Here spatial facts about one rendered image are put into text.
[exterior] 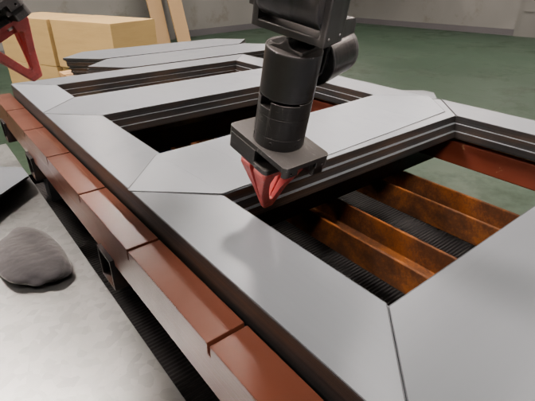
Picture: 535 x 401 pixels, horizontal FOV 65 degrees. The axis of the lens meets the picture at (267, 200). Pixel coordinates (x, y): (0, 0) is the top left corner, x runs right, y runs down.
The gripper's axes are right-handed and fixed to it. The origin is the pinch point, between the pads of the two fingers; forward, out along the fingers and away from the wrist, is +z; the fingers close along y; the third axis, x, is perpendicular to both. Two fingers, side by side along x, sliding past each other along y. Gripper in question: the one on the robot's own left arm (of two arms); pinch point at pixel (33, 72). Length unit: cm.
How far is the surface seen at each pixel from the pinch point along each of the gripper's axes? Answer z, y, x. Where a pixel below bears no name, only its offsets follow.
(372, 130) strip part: 34, -24, -36
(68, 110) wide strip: 19.4, 29.9, -7.1
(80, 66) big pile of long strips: 37, 91, -34
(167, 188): 15.9, -16.1, -0.4
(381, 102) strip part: 42, -15, -52
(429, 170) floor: 193, 32, -160
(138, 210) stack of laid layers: 16.1, -14.6, 4.1
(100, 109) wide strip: 21.6, 25.5, -11.4
